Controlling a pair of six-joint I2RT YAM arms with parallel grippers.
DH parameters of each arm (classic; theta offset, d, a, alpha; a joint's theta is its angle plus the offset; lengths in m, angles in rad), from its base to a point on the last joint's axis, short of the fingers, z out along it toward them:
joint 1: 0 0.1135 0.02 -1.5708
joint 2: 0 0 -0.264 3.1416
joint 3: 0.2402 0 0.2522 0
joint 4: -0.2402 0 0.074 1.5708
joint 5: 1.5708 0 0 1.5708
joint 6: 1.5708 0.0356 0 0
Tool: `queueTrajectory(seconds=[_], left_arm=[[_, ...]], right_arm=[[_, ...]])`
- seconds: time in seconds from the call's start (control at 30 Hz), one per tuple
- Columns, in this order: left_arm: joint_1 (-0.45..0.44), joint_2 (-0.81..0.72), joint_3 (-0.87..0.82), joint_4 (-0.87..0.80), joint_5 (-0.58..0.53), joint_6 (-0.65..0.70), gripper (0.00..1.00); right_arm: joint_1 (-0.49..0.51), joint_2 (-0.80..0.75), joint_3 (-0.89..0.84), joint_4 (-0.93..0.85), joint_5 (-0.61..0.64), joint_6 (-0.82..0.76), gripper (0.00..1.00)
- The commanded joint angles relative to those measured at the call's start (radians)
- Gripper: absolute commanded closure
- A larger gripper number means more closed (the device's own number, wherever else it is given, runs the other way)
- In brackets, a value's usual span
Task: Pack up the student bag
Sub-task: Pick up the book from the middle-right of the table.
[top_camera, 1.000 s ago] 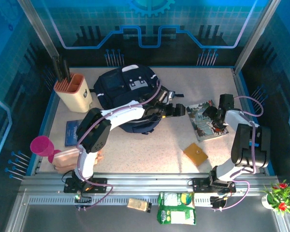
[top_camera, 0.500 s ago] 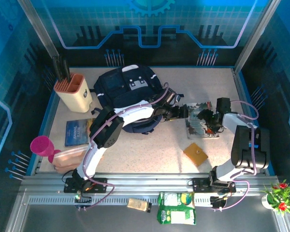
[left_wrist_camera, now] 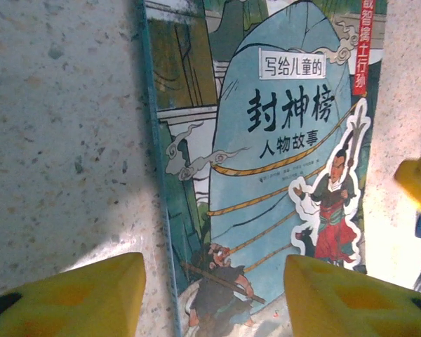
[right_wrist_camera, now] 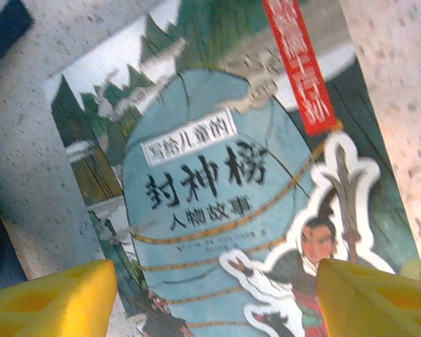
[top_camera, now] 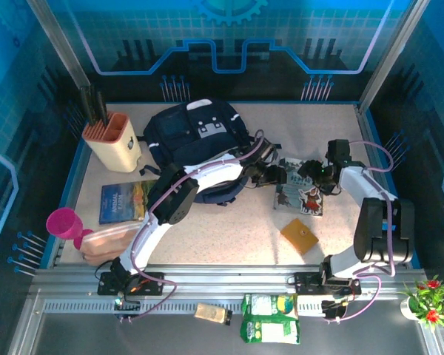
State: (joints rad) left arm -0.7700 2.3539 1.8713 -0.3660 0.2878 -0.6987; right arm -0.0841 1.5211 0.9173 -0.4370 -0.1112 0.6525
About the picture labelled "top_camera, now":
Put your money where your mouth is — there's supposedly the beige food packet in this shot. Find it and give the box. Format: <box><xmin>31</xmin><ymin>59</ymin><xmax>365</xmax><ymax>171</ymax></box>
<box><xmin>194</xmin><ymin>302</ymin><xmax>233</xmax><ymax>327</ymax></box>

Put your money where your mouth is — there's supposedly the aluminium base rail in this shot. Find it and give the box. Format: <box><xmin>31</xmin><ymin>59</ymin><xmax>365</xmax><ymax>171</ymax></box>
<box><xmin>29</xmin><ymin>263</ymin><xmax>428</xmax><ymax>300</ymax></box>

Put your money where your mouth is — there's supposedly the brown leather wallet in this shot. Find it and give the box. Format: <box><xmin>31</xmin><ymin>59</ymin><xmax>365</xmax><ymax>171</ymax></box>
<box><xmin>279</xmin><ymin>217</ymin><xmax>320</xmax><ymax>255</ymax></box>

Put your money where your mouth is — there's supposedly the magenta plastic goblet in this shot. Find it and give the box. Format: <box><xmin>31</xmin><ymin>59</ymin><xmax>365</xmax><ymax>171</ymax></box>
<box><xmin>45</xmin><ymin>206</ymin><xmax>94</xmax><ymax>249</ymax></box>

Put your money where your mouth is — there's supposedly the aluminium frame post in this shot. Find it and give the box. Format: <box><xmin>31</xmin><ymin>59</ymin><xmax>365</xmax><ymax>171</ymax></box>
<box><xmin>357</xmin><ymin>0</ymin><xmax>432</xmax><ymax>108</ymax></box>
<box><xmin>24</xmin><ymin>0</ymin><xmax>93</xmax><ymax>89</ymax></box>

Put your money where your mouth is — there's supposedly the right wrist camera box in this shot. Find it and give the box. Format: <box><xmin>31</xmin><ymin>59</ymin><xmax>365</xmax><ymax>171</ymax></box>
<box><xmin>325</xmin><ymin>138</ymin><xmax>355</xmax><ymax>166</ymax></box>

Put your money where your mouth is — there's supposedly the potted red flower plant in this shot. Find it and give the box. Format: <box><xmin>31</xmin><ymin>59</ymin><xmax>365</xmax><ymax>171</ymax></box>
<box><xmin>397</xmin><ymin>274</ymin><xmax>444</xmax><ymax>331</ymax></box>

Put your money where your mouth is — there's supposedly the illustrated grey blue book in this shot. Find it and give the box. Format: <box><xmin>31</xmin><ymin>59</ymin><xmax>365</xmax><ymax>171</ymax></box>
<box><xmin>272</xmin><ymin>157</ymin><xmax>325</xmax><ymax>218</ymax></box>

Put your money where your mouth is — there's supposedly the beige orange utensil holder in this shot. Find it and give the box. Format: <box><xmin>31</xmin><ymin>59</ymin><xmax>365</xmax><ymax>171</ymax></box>
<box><xmin>81</xmin><ymin>112</ymin><xmax>142</xmax><ymax>173</ymax></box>

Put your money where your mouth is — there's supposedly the Animal Farm book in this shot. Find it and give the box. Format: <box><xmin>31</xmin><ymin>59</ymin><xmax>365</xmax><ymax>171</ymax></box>
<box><xmin>98</xmin><ymin>180</ymin><xmax>160</xmax><ymax>225</ymax></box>

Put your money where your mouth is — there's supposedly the black utensil handle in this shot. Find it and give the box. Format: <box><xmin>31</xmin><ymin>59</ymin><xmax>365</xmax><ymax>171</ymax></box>
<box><xmin>95</xmin><ymin>90</ymin><xmax>110</xmax><ymax>126</ymax></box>
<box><xmin>90</xmin><ymin>84</ymin><xmax>100</xmax><ymax>125</ymax></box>

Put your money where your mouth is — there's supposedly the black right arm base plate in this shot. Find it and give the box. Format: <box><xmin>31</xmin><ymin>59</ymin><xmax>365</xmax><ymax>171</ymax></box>
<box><xmin>293</xmin><ymin>271</ymin><xmax>363</xmax><ymax>297</ymax></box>

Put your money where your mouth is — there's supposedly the slotted grey cable tray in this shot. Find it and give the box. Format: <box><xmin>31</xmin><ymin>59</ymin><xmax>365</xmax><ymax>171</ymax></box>
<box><xmin>42</xmin><ymin>298</ymin><xmax>329</xmax><ymax>314</ymax></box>

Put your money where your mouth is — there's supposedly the green white snack bag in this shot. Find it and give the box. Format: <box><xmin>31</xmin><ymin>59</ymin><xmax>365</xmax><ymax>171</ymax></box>
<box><xmin>240</xmin><ymin>292</ymin><xmax>300</xmax><ymax>318</ymax></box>
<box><xmin>239</xmin><ymin>315</ymin><xmax>302</xmax><ymax>345</ymax></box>

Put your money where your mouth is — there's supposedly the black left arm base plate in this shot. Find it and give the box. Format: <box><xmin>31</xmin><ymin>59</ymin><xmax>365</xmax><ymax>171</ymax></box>
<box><xmin>97</xmin><ymin>271</ymin><xmax>166</xmax><ymax>297</ymax></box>

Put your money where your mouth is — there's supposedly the navy blue backpack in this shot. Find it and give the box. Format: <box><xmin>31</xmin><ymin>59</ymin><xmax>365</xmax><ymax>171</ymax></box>
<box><xmin>138</xmin><ymin>98</ymin><xmax>282</xmax><ymax>207</ymax></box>

